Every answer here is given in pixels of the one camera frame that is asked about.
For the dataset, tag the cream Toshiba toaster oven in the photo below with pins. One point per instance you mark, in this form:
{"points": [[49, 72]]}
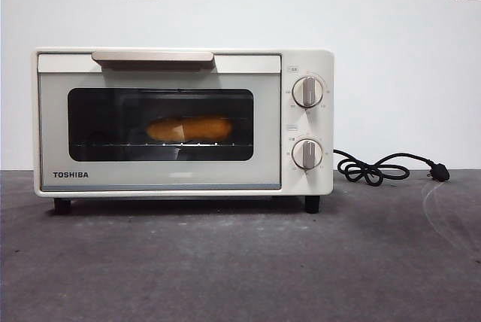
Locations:
{"points": [[324, 122]]}

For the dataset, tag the yellow corn cob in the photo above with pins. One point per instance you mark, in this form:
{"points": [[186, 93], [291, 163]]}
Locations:
{"points": [[206, 129]]}

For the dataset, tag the cream round oven knob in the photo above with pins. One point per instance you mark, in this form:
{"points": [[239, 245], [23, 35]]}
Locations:
{"points": [[308, 92], [307, 154]]}

